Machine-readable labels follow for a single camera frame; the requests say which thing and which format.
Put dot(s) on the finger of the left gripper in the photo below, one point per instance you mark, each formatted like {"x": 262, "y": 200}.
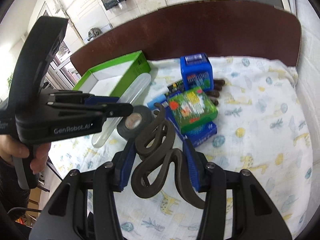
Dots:
{"x": 105, "y": 109}
{"x": 100, "y": 97}

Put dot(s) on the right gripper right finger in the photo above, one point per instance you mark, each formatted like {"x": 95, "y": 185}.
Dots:
{"x": 206, "y": 176}

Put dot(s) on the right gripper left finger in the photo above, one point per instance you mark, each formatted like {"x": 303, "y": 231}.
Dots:
{"x": 112, "y": 176}

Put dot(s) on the clear plastic tube case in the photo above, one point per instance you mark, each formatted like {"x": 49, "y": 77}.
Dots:
{"x": 123, "y": 108}

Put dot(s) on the dark brown wavy hair clip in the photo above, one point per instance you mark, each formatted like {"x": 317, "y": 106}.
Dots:
{"x": 154, "y": 145}

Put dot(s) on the blue cube box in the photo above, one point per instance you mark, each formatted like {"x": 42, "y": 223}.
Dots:
{"x": 196, "y": 71}

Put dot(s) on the person's left hand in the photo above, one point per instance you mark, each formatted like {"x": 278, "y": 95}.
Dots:
{"x": 12, "y": 148}

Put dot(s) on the glass door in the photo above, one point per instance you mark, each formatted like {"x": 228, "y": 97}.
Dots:
{"x": 61, "y": 73}

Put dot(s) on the black tape roll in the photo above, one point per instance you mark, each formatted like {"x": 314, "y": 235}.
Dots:
{"x": 131, "y": 126}

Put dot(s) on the green white cardboard box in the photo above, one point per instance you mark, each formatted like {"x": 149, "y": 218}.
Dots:
{"x": 113, "y": 77}

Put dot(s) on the blue flat medicine box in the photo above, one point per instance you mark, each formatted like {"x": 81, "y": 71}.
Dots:
{"x": 198, "y": 135}

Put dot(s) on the black blue marker pen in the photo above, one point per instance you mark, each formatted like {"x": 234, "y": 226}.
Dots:
{"x": 168, "y": 92}

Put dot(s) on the giraffe print white cloth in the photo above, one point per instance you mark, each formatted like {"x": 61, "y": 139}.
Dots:
{"x": 260, "y": 127}

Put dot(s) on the green small box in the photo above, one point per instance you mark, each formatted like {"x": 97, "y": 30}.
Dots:
{"x": 192, "y": 109}

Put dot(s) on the metal faucet with rag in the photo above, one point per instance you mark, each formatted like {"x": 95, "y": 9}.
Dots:
{"x": 94, "y": 33}

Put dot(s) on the brown wooden comb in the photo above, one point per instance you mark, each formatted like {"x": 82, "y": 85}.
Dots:
{"x": 214, "y": 94}

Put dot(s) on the dark red wooden headboard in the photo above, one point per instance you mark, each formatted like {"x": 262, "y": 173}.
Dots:
{"x": 215, "y": 27}

